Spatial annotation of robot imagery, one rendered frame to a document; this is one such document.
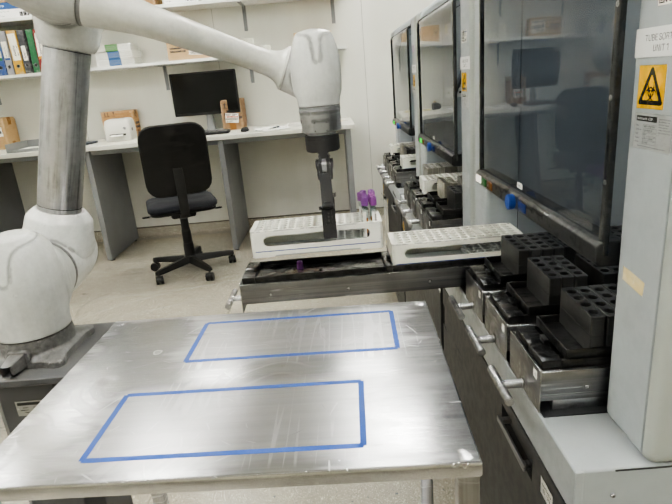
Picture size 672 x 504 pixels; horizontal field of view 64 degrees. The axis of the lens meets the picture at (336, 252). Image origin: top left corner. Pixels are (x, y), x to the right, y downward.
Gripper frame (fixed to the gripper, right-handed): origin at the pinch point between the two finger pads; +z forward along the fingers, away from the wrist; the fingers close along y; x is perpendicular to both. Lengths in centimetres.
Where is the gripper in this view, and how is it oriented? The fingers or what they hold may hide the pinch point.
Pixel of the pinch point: (329, 222)
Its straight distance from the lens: 124.2
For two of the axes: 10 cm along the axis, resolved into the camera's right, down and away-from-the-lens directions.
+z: 0.8, 9.5, 3.1
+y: 0.2, 3.1, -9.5
